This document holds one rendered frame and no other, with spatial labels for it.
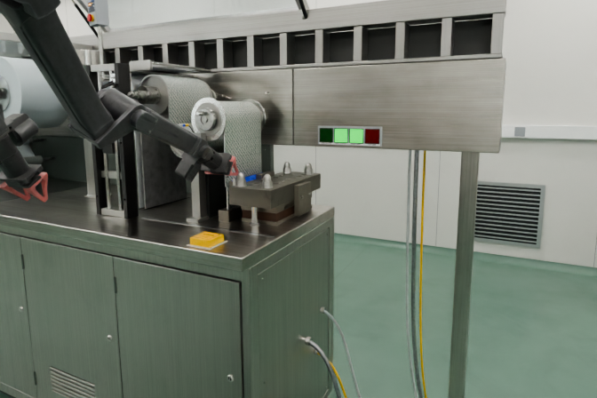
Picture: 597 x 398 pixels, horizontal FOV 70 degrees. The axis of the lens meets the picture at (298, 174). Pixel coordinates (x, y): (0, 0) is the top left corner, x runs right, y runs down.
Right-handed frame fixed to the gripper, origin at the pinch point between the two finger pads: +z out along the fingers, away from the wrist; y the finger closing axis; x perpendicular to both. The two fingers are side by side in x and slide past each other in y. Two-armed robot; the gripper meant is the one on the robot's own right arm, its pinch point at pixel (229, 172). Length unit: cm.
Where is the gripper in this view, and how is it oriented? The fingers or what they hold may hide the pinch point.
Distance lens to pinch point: 148.6
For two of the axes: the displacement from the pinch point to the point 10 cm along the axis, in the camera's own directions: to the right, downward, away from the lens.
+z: 3.9, 3.8, 8.4
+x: 2.1, -9.2, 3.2
